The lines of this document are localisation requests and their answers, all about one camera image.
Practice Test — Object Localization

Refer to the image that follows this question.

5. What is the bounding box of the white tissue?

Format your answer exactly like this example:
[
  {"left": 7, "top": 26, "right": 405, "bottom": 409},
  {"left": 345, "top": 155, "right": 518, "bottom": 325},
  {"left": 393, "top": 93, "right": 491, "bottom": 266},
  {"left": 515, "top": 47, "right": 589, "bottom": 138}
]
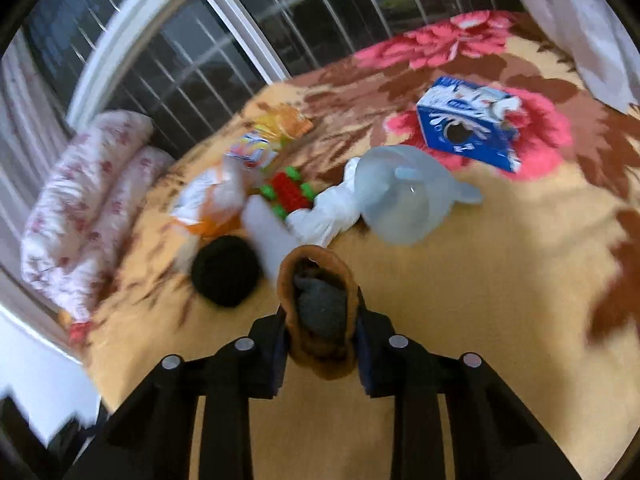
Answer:
[{"left": 285, "top": 157, "right": 360, "bottom": 247}]

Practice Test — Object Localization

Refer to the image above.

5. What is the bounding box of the brown cup sleeve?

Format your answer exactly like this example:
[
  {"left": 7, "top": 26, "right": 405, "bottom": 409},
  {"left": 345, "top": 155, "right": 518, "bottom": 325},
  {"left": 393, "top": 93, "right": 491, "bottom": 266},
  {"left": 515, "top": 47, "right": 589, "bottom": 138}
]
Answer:
[{"left": 277, "top": 245, "right": 362, "bottom": 380}]

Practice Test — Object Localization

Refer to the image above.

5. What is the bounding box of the red green toy car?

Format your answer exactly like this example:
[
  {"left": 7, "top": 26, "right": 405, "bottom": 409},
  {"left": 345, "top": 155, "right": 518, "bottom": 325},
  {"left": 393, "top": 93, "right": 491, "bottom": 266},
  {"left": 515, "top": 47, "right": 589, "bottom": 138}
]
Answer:
[{"left": 259, "top": 166, "right": 316, "bottom": 220}]

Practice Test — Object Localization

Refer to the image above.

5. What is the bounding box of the blue white milk carton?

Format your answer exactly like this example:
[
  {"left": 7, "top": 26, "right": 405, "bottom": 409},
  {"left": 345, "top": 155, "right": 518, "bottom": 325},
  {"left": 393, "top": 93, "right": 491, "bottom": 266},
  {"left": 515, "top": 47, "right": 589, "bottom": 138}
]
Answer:
[{"left": 416, "top": 76, "right": 522, "bottom": 174}]

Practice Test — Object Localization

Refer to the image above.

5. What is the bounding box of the white sheer curtain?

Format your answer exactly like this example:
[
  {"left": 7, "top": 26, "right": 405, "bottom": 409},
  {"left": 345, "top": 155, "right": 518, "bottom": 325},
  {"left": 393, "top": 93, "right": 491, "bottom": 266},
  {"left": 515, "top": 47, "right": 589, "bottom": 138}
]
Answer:
[{"left": 521, "top": 0, "right": 639, "bottom": 113}]

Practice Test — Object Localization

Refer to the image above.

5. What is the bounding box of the white window frame with bars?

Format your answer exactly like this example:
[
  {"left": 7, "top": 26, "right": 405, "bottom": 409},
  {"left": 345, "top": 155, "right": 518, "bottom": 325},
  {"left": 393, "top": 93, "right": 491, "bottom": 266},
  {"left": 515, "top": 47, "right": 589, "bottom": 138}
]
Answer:
[{"left": 24, "top": 0, "right": 522, "bottom": 156}]

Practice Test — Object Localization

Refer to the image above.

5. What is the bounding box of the white foam block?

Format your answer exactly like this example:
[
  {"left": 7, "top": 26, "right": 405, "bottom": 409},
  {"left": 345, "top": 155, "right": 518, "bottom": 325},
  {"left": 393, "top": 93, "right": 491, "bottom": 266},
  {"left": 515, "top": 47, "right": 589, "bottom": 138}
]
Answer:
[{"left": 241, "top": 195, "right": 298, "bottom": 285}]

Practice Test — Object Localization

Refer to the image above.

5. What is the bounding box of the yellow floral fleece blanket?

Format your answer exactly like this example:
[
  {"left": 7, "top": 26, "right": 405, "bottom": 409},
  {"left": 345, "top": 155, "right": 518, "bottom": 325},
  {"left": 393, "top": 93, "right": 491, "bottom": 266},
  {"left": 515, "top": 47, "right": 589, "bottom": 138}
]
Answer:
[{"left": 84, "top": 11, "right": 639, "bottom": 479}]

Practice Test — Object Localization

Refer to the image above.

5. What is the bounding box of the folded floral white quilt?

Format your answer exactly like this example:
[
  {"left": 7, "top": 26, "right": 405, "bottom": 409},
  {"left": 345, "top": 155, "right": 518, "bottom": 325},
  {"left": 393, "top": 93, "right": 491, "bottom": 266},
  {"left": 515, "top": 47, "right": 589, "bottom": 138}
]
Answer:
[{"left": 21, "top": 110, "right": 174, "bottom": 322}]

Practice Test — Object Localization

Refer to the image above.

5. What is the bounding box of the orange white snack bag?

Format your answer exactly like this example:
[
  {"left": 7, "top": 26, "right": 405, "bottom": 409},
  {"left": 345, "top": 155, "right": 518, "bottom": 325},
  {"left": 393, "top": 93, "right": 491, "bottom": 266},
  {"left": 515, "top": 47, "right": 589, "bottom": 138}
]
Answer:
[{"left": 170, "top": 104, "right": 312, "bottom": 238}]

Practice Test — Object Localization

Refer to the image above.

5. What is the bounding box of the black round lid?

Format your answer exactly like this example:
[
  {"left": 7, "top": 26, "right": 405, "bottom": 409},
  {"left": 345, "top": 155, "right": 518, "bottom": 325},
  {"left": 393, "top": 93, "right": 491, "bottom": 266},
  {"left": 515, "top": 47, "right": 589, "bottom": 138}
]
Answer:
[{"left": 190, "top": 235, "right": 262, "bottom": 309}]

